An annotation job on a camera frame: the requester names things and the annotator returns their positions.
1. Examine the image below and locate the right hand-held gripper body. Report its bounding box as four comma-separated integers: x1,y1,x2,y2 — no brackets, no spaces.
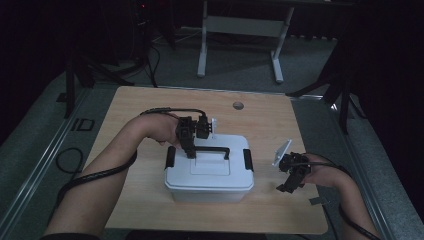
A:
271,139,313,178

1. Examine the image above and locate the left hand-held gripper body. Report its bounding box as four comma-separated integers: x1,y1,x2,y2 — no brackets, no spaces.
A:
175,114,218,141

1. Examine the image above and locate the white lid with black handle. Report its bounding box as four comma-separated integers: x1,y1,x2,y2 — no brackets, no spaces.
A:
164,133,255,194

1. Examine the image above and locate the white plastic storage box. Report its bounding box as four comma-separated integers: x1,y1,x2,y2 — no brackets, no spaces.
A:
170,188,248,204

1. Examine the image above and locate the person's left hand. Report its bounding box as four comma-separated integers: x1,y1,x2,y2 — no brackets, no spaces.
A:
131,113,183,150

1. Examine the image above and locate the person's right hand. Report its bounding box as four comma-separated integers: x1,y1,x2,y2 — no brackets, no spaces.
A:
301,153,352,190

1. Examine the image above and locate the grey tape piece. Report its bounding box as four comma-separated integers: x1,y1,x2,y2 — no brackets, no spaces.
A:
308,196,330,206

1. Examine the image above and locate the black metal stand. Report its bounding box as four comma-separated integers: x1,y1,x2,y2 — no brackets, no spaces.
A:
288,63,366,135

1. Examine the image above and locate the black tripod stand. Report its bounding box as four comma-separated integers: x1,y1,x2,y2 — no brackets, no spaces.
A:
64,49,135,118

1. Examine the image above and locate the dark device with red light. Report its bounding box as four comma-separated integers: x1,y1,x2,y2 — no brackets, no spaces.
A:
132,0,156,29

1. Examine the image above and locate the metal floor rail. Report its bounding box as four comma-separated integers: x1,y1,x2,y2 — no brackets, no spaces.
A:
0,87,93,232
318,94,396,240

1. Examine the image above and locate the black hanging cable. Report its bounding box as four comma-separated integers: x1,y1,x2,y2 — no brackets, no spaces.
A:
145,41,162,88

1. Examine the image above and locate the white metal desk frame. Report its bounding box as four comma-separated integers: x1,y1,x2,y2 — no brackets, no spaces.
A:
196,0,296,84

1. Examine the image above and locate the black looped floor cable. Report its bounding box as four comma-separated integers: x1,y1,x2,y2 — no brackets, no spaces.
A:
55,147,85,175

